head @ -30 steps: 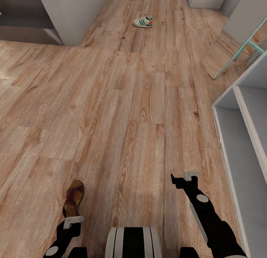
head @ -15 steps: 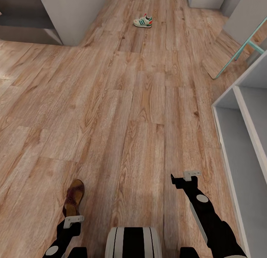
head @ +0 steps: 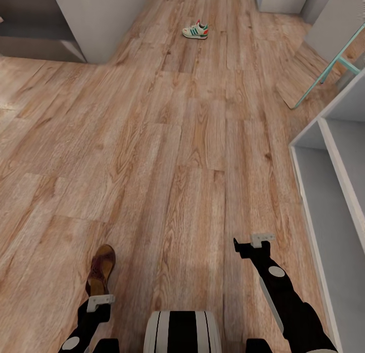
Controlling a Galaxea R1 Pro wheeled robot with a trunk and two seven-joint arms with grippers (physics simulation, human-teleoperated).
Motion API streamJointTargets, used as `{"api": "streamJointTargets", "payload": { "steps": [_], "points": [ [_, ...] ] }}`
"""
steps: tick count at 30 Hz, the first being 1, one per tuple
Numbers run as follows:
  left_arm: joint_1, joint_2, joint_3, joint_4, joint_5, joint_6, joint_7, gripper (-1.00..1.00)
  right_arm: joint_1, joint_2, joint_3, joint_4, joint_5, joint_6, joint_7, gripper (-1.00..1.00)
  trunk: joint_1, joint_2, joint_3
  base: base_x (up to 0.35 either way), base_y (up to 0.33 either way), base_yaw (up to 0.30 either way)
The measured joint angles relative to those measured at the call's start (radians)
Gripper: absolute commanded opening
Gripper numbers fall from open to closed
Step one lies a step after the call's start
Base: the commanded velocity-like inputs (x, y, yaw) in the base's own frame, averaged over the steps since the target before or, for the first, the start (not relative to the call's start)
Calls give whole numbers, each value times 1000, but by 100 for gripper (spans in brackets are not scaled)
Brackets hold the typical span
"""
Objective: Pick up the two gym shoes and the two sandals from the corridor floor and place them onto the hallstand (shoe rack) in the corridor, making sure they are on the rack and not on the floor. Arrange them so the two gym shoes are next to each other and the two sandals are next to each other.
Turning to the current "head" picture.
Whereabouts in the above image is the sandal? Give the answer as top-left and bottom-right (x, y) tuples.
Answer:
(86, 244), (116, 297)

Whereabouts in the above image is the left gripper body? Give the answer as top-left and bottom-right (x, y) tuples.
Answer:
(78, 303), (111, 332)

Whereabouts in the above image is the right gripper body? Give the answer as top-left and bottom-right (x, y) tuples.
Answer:
(239, 242), (270, 264)

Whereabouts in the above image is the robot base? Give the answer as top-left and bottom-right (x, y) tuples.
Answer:
(93, 338), (272, 353)

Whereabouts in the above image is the gym shoe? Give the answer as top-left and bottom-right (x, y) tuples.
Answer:
(182, 21), (208, 40)

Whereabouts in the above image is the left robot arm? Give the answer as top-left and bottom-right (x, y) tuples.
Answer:
(58, 294), (116, 353)

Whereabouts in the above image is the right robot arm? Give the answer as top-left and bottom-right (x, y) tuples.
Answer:
(234, 233), (337, 353)

